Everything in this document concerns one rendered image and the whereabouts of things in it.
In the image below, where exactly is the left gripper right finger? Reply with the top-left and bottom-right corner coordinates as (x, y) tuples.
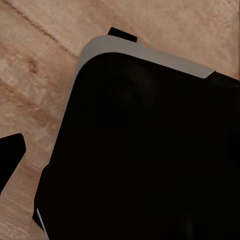
(224, 133), (240, 173)

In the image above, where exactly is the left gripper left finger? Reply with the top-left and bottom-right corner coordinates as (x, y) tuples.
(0, 133), (26, 193)

